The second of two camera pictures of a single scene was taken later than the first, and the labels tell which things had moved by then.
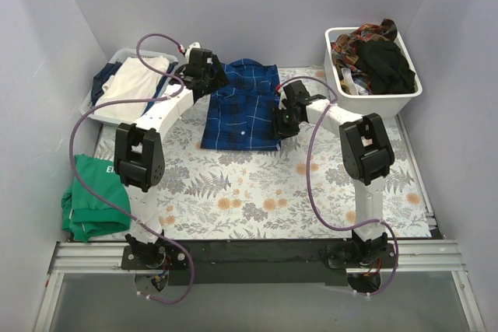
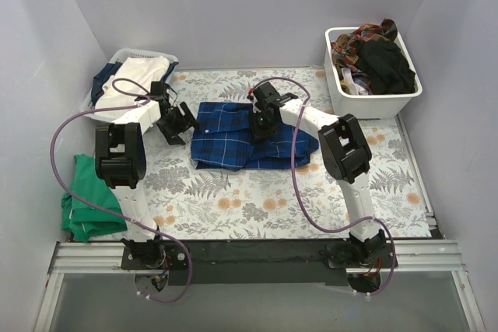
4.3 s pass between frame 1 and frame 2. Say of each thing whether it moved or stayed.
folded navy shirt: stayed
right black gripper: moved
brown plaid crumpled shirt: stayed
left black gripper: moved
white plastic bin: stayed
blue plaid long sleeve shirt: moved
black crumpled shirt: stayed
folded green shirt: stayed
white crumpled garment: stayed
